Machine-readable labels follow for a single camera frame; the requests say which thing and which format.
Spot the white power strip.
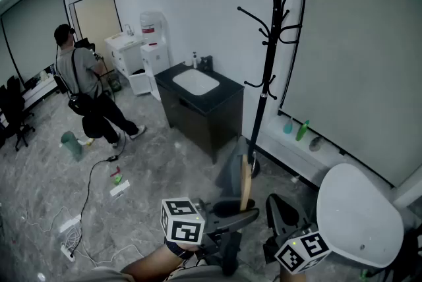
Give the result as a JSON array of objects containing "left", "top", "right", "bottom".
[{"left": 60, "top": 243, "right": 77, "bottom": 263}]

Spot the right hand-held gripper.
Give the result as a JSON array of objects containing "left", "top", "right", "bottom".
[{"left": 262, "top": 193, "right": 332, "bottom": 275}]

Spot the white sink cabinet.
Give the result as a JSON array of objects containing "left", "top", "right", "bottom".
[{"left": 104, "top": 33, "right": 145, "bottom": 79}]

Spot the white sink basin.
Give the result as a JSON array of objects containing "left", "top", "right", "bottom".
[{"left": 172, "top": 69, "right": 220, "bottom": 96}]

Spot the black vanity cabinet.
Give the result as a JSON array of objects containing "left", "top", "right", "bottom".
[{"left": 154, "top": 61, "right": 245, "bottom": 165}]

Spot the clear water jug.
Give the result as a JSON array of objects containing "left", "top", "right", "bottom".
[{"left": 139, "top": 11, "right": 165, "bottom": 46}]

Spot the person's left forearm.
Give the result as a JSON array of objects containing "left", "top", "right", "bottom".
[{"left": 120, "top": 242, "right": 185, "bottom": 282}]

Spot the dark green container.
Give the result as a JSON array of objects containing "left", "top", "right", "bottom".
[{"left": 109, "top": 74, "right": 123, "bottom": 92}]

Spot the black faucet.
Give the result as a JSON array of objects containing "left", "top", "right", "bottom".
[{"left": 199, "top": 55, "right": 214, "bottom": 72}]

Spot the black office chair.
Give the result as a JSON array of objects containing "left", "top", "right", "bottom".
[
  {"left": 6, "top": 75, "right": 36, "bottom": 152},
  {"left": 0, "top": 84, "right": 11, "bottom": 148}
]

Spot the low white cabinet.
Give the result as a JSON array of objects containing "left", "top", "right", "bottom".
[{"left": 21, "top": 65, "right": 61, "bottom": 110}]

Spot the person's grey shirt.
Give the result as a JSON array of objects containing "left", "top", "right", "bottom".
[{"left": 75, "top": 264, "right": 281, "bottom": 282}]

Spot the green bottle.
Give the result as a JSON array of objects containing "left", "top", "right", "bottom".
[{"left": 295, "top": 119, "right": 311, "bottom": 142}]

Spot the green plastic bin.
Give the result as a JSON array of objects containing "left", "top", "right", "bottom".
[{"left": 60, "top": 130, "right": 84, "bottom": 162}]

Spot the dark roller blind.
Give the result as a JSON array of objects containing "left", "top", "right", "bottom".
[{"left": 0, "top": 0, "right": 75, "bottom": 84}]

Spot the black wristband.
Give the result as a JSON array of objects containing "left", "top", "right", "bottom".
[{"left": 164, "top": 239, "right": 196, "bottom": 260}]

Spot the beige door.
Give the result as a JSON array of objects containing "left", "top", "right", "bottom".
[{"left": 68, "top": 0, "right": 123, "bottom": 72}]

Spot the large grey roller blind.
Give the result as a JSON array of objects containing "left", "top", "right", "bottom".
[{"left": 279, "top": 0, "right": 422, "bottom": 188}]

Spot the white floor cable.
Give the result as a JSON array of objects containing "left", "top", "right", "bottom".
[{"left": 19, "top": 206, "right": 146, "bottom": 269}]

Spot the black coat rack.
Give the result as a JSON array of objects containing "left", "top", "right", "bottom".
[{"left": 237, "top": 0, "right": 313, "bottom": 179}]

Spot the small grey object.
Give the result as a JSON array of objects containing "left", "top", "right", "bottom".
[{"left": 309, "top": 136, "right": 324, "bottom": 153}]

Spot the white storage box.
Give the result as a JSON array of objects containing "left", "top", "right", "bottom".
[{"left": 128, "top": 70, "right": 154, "bottom": 96}]

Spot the black floor cable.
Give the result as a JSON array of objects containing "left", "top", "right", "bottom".
[{"left": 70, "top": 130, "right": 128, "bottom": 258}]

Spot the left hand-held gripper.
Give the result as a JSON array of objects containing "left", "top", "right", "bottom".
[{"left": 160, "top": 196, "right": 260, "bottom": 246}]

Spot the grey garment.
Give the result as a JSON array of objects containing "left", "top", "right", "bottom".
[{"left": 199, "top": 136, "right": 257, "bottom": 277}]

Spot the white water dispenser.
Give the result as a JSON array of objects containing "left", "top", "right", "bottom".
[{"left": 140, "top": 42, "right": 171, "bottom": 101}]

